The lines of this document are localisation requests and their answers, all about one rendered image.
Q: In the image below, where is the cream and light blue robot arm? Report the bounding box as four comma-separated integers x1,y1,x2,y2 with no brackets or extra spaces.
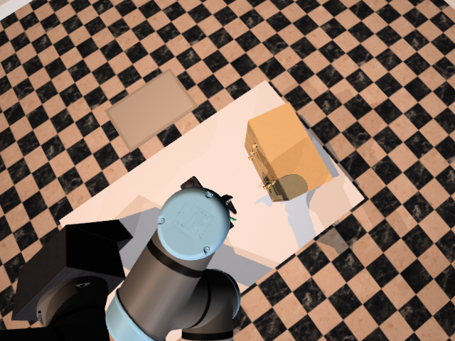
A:
0,176,241,341

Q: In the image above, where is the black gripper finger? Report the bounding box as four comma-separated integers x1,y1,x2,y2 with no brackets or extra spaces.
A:
222,194,237,215

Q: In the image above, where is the light wooden chest of drawers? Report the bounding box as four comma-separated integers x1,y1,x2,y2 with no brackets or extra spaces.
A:
247,102,333,202

